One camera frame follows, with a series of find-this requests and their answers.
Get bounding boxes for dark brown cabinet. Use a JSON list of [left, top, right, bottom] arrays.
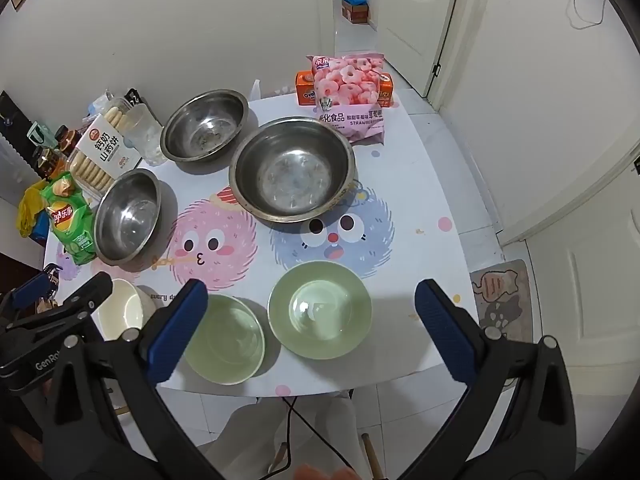
[[0, 247, 46, 291]]

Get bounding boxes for cardboard box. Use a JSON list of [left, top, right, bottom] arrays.
[[341, 0, 370, 25]]

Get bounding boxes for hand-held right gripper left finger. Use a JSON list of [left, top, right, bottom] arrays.
[[42, 279, 221, 480]]

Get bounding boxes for small steel bowl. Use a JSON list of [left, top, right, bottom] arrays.
[[93, 169, 163, 266]]

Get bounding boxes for jars on side shelf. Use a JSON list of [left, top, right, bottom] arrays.
[[32, 146, 66, 181]]

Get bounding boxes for clear plastic cup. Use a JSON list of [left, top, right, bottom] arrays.
[[121, 104, 168, 167]]

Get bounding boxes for white panelled door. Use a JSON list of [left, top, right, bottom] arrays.
[[372, 0, 465, 97]]

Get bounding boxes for green potato chips bag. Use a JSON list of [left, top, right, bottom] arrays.
[[40, 172, 98, 266]]

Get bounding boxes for clear plastic cookie package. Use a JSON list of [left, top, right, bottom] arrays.
[[65, 92, 146, 196]]

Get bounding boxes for black board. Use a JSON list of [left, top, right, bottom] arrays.
[[0, 90, 38, 131]]

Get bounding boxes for cartoon printed tablecloth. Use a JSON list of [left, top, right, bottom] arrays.
[[42, 91, 476, 401]]

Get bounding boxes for large steel bowl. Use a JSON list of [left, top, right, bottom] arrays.
[[228, 116, 357, 223]]

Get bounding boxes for orange biscuit box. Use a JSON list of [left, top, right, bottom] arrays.
[[295, 70, 396, 107]]

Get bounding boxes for mint green container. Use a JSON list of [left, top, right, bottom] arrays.
[[26, 121, 51, 148]]

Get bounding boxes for black cable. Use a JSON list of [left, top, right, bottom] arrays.
[[280, 395, 351, 471]]

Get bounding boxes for white ceramic bowl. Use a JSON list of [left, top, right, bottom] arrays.
[[95, 278, 158, 343]]

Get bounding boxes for cartoon floor mat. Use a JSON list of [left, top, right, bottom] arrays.
[[470, 259, 532, 332]]

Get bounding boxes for green ceramic bowl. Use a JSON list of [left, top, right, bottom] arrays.
[[182, 294, 266, 385], [267, 260, 373, 360]]

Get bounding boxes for brown glass bottle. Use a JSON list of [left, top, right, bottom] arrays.
[[55, 125, 81, 158]]

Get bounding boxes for yellow cloth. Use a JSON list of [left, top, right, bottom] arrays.
[[17, 182, 56, 238]]

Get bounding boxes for crumpled clear plastic bag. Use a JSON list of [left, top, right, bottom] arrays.
[[87, 91, 126, 118]]

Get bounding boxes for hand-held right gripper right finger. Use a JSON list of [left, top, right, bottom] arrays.
[[400, 279, 581, 480]]

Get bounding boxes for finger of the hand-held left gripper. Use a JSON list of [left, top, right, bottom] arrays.
[[0, 272, 114, 357], [0, 269, 62, 327]]

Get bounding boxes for pink snack bag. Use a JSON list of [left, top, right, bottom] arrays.
[[311, 53, 387, 143]]

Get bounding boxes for wooden leg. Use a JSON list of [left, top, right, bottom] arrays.
[[361, 432, 386, 480]]

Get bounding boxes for medium steel bowl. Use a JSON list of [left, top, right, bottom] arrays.
[[160, 89, 249, 163]]

